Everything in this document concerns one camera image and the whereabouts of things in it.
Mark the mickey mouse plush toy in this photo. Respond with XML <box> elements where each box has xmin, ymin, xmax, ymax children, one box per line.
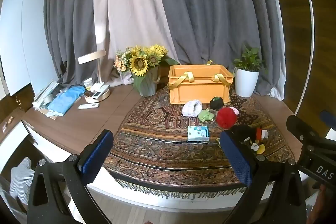
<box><xmin>231</xmin><ymin>125</ymin><xmax>269</xmax><ymax>155</ymax></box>

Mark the green frog soft toy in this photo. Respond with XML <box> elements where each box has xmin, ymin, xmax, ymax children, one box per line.
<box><xmin>198</xmin><ymin>109</ymin><xmax>215</xmax><ymax>122</ymax></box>

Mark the beige curtain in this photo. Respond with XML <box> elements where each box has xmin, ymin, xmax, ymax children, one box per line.
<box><xmin>93</xmin><ymin>0</ymin><xmax>178</xmax><ymax>87</ymax></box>

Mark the white cabinet door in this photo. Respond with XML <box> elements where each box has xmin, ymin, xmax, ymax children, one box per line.
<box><xmin>1</xmin><ymin>0</ymin><xmax>58</xmax><ymax>95</ymax></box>

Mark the blue white tissue pack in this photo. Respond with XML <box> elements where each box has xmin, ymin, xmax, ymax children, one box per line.
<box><xmin>187</xmin><ymin>126</ymin><xmax>210</xmax><ymax>141</ymax></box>

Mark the white fluffy soft toy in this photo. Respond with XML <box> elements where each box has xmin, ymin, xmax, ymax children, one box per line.
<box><xmin>182</xmin><ymin>100</ymin><xmax>203</xmax><ymax>118</ymax></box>

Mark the sunflower bouquet in vase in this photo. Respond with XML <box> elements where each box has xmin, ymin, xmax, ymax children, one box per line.
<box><xmin>114</xmin><ymin>44</ymin><xmax>179</xmax><ymax>97</ymax></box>

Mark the white remote control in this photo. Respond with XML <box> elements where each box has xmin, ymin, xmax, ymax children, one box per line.
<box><xmin>77</xmin><ymin>102</ymin><xmax>100</xmax><ymax>110</ymax></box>

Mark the pink soft ball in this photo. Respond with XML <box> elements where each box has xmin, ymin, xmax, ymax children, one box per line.
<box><xmin>230</xmin><ymin>107</ymin><xmax>239</xmax><ymax>115</ymax></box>

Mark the black green ball toy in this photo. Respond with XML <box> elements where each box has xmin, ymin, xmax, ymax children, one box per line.
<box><xmin>210</xmin><ymin>97</ymin><xmax>224</xmax><ymax>111</ymax></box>

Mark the grey curtain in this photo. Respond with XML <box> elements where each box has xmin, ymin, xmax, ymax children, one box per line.
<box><xmin>44</xmin><ymin>0</ymin><xmax>286</xmax><ymax>100</ymax></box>

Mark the patterned paisley table rug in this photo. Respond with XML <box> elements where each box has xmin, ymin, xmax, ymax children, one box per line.
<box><xmin>103</xmin><ymin>83</ymin><xmax>296</xmax><ymax>200</ymax></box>

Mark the person right hand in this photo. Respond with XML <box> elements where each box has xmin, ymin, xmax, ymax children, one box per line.
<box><xmin>306</xmin><ymin>184</ymin><xmax>335</xmax><ymax>223</ymax></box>

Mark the red pompom ball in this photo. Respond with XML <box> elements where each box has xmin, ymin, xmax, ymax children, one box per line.
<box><xmin>216</xmin><ymin>107</ymin><xmax>238</xmax><ymax>130</ymax></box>

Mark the white paper cup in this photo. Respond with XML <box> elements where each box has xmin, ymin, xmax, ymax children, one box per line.
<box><xmin>83</xmin><ymin>77</ymin><xmax>93</xmax><ymax>90</ymax></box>

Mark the orange plastic storage crate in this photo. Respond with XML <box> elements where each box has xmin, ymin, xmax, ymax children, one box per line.
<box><xmin>168</xmin><ymin>61</ymin><xmax>234</xmax><ymax>105</ymax></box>

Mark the striped cloth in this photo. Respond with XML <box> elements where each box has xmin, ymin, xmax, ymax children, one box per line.
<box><xmin>10</xmin><ymin>157</ymin><xmax>35</xmax><ymax>205</ymax></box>

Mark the blue folded cloth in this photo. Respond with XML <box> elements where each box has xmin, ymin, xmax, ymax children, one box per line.
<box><xmin>46</xmin><ymin>86</ymin><xmax>86</xmax><ymax>117</ymax></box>

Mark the potted plant white pot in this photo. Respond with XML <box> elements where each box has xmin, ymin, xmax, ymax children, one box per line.
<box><xmin>232</xmin><ymin>44</ymin><xmax>267</xmax><ymax>98</ymax></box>

